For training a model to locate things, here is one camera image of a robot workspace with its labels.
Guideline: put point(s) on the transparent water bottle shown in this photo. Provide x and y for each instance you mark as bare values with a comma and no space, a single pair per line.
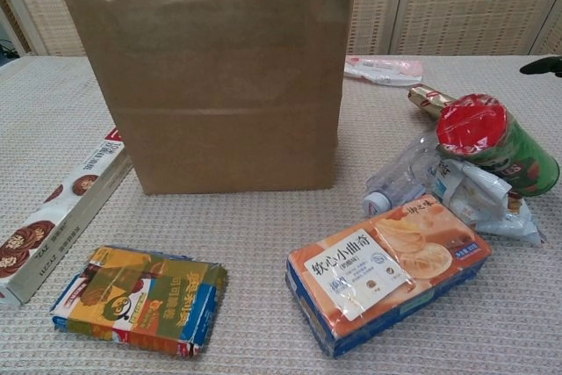
395,182

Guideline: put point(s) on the orange biscuit package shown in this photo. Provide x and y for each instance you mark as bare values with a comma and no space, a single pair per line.
373,278

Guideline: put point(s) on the colourful snack packet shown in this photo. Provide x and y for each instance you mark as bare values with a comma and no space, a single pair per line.
140,300

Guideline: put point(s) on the silver crinkled snack bag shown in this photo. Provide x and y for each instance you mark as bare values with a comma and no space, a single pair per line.
476,201

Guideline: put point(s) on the beige woven tablecloth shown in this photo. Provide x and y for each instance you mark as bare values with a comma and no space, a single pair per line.
263,225

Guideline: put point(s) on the bamboo folding screen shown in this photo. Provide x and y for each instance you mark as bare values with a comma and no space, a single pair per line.
461,2

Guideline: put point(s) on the brown paper bag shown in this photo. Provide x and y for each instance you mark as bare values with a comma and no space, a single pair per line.
219,85

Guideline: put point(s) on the pink white wipes pack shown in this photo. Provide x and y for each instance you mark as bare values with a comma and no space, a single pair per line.
382,68

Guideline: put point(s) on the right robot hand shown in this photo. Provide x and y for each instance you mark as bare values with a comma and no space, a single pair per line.
546,67

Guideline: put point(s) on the red round snack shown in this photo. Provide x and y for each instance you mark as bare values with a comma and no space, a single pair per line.
518,151

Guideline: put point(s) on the brown gold snack packet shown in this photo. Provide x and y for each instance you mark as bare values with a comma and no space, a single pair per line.
428,98

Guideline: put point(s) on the long white cookie box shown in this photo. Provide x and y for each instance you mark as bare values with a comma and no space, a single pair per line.
57,208

